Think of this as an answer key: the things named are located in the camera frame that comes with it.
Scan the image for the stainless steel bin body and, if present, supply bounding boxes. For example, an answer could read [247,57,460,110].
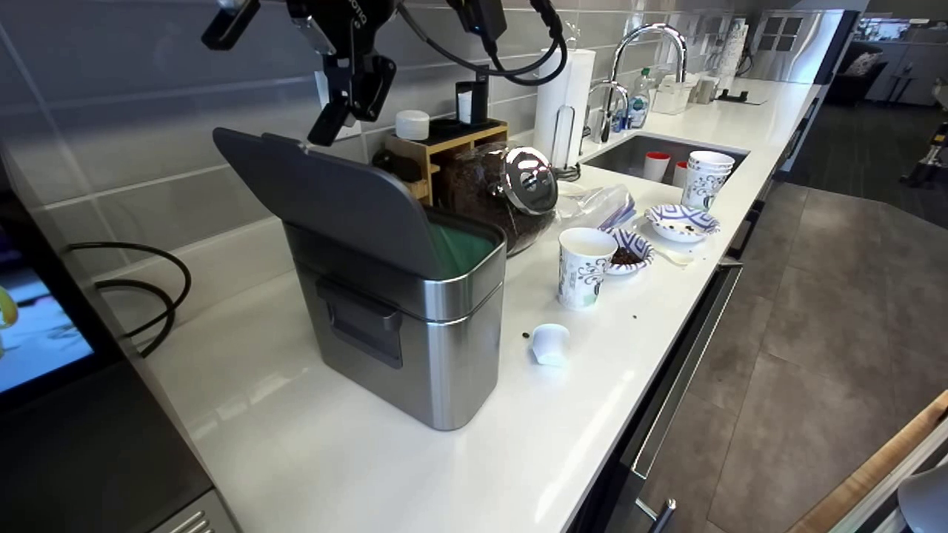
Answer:
[284,218,510,436]

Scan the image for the long metal drawer handle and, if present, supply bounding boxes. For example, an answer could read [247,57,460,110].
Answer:
[630,261,750,485]

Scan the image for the wooden rack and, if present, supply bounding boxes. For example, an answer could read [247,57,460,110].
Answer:
[370,115,513,205]

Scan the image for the black appliance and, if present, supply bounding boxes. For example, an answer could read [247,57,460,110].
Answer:
[0,358,241,533]

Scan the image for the short metal drawer handle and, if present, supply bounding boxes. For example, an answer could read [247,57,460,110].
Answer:
[630,494,681,533]

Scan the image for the steel sink basin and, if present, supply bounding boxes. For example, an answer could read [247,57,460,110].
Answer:
[584,133,750,189]

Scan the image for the grey round object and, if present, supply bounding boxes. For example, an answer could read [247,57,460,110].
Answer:
[894,463,948,533]

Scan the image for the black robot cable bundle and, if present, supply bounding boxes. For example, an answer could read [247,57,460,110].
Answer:
[393,0,571,90]

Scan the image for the green bin liner bag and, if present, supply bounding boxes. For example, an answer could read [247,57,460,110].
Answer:
[423,218,500,282]

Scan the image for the single patterned paper cup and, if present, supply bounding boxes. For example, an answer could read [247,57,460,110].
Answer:
[555,226,620,315]

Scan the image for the black bin lid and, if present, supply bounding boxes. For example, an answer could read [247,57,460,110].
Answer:
[211,124,439,278]

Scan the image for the black power cable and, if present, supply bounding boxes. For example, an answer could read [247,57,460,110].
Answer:
[63,241,196,362]

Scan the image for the white wall power outlet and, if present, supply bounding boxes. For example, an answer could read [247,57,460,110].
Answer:
[310,66,344,113]

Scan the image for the clear zip bag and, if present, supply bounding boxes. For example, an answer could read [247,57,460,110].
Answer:
[567,180,647,235]

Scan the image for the computer monitor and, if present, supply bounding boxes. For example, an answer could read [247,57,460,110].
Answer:
[0,165,100,396]

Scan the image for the white background cabinet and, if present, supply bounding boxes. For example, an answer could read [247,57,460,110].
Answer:
[737,10,861,85]

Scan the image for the white mug by sink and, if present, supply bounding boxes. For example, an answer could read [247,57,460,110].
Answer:
[678,159,735,218]

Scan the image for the white paper towel roll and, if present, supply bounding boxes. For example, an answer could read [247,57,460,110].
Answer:
[529,48,598,171]

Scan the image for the patterned plate with grounds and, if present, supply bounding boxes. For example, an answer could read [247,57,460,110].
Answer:
[601,226,658,282]

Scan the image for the stacked patterned bowls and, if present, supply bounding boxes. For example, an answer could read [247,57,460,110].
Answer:
[647,201,719,250]

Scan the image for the blue label soap bottle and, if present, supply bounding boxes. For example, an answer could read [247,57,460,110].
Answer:
[615,66,654,133]

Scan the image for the wooden counter edge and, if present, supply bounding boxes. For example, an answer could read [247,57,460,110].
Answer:
[787,389,948,533]

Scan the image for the black bottle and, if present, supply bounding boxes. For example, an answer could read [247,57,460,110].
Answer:
[454,72,492,130]

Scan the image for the chrome jar lid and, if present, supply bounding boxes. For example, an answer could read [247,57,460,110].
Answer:
[500,146,559,218]

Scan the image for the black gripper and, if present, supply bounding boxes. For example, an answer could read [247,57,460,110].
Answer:
[284,0,399,149]

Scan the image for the metal paper towel holder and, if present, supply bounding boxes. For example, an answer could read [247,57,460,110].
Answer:
[544,100,586,184]

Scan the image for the tall chrome faucet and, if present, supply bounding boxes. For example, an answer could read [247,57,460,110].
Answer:
[601,22,689,141]

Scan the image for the white capped container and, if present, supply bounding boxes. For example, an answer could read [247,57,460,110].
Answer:
[393,107,432,141]

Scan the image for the white coffee pod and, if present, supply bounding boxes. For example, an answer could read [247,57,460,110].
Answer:
[528,321,574,369]

